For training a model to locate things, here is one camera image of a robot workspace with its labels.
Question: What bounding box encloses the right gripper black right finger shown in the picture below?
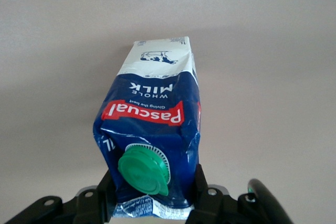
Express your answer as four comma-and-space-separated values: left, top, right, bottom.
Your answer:
187, 163, 238, 224

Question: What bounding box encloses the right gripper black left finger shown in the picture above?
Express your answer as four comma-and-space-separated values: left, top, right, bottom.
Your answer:
75, 169, 118, 224

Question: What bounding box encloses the blue white milk carton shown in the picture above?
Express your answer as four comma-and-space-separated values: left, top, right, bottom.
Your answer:
92, 36, 202, 219

